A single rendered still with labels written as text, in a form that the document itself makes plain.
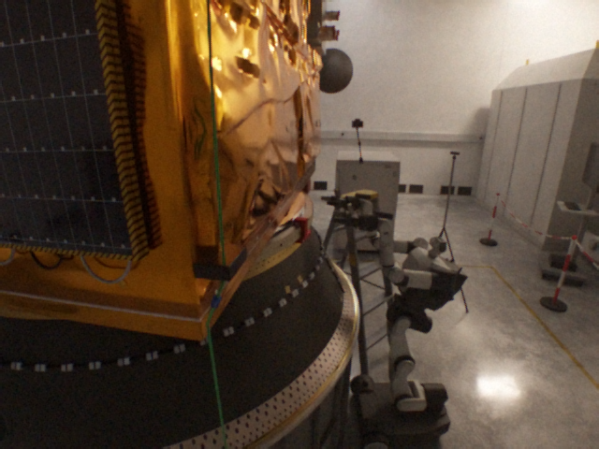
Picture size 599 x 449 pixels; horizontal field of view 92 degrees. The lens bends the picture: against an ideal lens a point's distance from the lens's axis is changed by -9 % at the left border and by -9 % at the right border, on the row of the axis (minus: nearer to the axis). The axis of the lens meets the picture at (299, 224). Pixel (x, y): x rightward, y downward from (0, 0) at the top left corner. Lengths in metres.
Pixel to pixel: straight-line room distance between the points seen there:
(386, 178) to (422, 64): 4.68
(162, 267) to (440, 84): 8.70
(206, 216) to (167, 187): 0.09
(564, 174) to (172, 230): 6.25
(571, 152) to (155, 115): 6.25
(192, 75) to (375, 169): 4.33
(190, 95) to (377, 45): 8.40
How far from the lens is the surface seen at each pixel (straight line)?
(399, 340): 2.16
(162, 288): 0.65
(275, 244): 1.18
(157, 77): 0.55
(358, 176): 4.78
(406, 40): 8.98
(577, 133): 6.45
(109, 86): 0.54
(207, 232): 0.60
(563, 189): 6.54
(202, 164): 0.57
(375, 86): 8.75
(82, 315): 0.83
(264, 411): 1.23
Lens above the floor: 2.17
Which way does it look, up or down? 20 degrees down
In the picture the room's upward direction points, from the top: straight up
